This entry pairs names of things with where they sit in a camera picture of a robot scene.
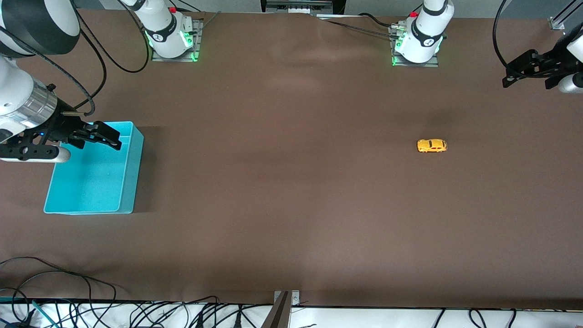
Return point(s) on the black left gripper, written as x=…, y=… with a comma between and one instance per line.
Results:
x=554, y=62

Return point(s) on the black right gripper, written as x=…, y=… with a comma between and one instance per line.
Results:
x=62, y=125

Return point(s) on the yellow beetle toy car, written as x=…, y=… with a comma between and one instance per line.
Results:
x=432, y=146

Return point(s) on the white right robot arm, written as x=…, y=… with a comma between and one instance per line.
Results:
x=18, y=91

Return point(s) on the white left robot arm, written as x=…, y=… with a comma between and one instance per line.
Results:
x=423, y=38

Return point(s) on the turquoise plastic bin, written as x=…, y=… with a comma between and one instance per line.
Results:
x=95, y=182

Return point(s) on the silver aluminium profile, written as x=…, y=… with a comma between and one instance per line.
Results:
x=556, y=23

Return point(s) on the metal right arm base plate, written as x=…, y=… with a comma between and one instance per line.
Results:
x=198, y=41

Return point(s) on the grey aluminium frame rail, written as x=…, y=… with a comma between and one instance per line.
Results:
x=298, y=5

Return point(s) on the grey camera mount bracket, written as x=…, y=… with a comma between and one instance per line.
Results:
x=286, y=298

